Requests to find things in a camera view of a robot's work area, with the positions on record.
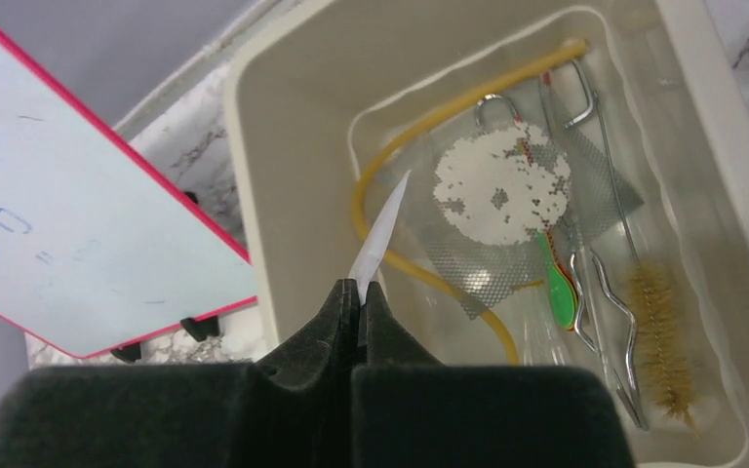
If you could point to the small clear zip bag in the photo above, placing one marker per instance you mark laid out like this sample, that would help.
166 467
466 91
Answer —
376 243

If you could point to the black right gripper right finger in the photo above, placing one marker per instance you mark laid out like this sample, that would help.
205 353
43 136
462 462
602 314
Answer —
409 411

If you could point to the yellow rubber tubing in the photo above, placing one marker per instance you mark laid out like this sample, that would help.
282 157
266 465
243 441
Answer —
426 304

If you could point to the beige plastic bin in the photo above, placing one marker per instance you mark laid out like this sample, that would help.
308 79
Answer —
310 100

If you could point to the bundle of clear pipettes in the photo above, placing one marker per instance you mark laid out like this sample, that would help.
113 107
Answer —
541 341

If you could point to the metal crucible tongs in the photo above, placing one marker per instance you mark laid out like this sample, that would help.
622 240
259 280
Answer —
603 322

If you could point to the bag of filter paper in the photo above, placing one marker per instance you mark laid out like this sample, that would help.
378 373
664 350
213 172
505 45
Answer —
479 188

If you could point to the pink framed whiteboard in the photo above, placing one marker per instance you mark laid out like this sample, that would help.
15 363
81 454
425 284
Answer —
97 249

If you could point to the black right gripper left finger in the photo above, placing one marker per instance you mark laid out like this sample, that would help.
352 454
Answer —
290 409

